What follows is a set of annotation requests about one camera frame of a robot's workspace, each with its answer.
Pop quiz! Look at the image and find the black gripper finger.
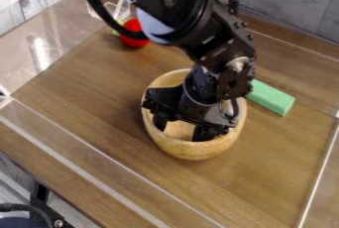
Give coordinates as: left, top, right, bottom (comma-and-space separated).
192, 126, 228, 142
152, 113, 174, 131

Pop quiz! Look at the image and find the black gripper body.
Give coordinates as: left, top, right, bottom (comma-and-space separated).
141, 86, 238, 132

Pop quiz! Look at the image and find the wooden bowl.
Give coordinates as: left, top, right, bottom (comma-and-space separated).
141, 68, 248, 161

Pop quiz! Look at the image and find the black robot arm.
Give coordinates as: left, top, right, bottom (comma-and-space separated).
128, 0, 256, 142

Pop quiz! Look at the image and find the red fruit with green stem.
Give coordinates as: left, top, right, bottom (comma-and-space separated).
109, 18, 152, 49

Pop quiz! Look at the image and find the green rectangular block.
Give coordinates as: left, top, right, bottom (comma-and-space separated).
246, 79, 294, 116

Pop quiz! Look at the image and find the black table clamp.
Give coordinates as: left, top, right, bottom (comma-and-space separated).
0, 182, 77, 228

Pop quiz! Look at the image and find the clear acrylic tray wall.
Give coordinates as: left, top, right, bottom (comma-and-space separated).
0, 0, 339, 228

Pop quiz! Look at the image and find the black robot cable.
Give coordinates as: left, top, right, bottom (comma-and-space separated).
65, 0, 149, 41

